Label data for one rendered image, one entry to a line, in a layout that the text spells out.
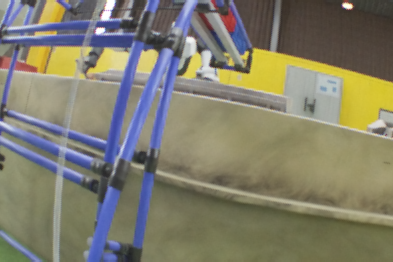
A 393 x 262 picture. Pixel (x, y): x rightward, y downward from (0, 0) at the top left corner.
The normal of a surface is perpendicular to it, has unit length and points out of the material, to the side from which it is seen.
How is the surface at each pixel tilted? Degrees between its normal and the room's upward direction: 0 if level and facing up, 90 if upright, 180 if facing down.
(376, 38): 90
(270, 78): 90
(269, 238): 90
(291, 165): 90
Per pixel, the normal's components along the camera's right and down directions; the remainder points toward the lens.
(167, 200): -0.32, -0.10
